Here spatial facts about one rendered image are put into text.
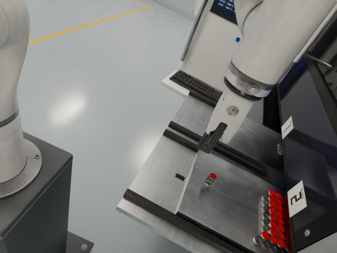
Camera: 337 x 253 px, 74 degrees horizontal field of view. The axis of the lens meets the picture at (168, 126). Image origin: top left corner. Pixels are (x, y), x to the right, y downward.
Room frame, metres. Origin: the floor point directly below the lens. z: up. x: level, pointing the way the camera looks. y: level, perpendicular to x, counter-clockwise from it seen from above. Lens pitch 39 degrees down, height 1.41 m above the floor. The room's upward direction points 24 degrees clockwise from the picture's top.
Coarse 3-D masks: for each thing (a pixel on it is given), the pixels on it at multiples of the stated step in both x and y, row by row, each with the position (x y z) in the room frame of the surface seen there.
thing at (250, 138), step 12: (252, 120) 0.90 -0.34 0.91; (240, 132) 0.82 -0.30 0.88; (252, 132) 0.86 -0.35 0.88; (264, 132) 0.89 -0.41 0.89; (276, 132) 0.89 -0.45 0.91; (228, 144) 0.70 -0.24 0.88; (240, 144) 0.73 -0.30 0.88; (252, 144) 0.77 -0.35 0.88; (264, 144) 0.81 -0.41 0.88; (276, 144) 0.85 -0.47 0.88; (240, 156) 0.64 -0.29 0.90; (252, 156) 0.69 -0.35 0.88; (264, 156) 0.73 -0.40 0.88; (276, 156) 0.76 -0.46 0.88; (264, 168) 0.64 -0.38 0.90; (276, 168) 0.69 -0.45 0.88
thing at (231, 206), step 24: (192, 168) 0.48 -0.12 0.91; (216, 168) 0.55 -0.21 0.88; (240, 168) 0.56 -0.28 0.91; (192, 192) 0.42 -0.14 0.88; (216, 192) 0.45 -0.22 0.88; (240, 192) 0.49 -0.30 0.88; (264, 192) 0.54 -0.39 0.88; (192, 216) 0.34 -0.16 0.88; (216, 216) 0.37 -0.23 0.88; (240, 216) 0.41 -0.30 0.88; (240, 240) 0.34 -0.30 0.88
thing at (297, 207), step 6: (294, 186) 0.47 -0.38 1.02; (300, 186) 0.45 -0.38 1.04; (288, 192) 0.46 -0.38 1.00; (294, 192) 0.45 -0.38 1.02; (288, 198) 0.44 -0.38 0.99; (294, 198) 0.43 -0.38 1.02; (288, 204) 0.42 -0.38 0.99; (294, 204) 0.41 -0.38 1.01; (300, 204) 0.40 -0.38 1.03; (294, 210) 0.39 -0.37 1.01; (300, 210) 0.38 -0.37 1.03
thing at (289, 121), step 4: (288, 120) 0.80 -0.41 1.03; (284, 124) 0.80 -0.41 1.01; (288, 124) 0.77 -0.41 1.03; (292, 124) 0.74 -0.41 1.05; (284, 128) 0.78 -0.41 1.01; (288, 128) 0.75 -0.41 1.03; (292, 128) 0.72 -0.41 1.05; (284, 132) 0.75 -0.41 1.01; (288, 132) 0.73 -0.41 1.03; (284, 136) 0.73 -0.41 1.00
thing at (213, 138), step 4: (220, 124) 0.34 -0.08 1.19; (224, 124) 0.34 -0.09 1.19; (220, 128) 0.34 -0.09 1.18; (224, 128) 0.34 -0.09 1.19; (216, 132) 0.33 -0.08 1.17; (220, 132) 0.33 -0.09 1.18; (212, 136) 0.33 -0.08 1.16; (216, 136) 0.33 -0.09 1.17; (212, 140) 0.33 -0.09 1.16; (216, 140) 0.33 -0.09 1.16; (212, 144) 0.33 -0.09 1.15
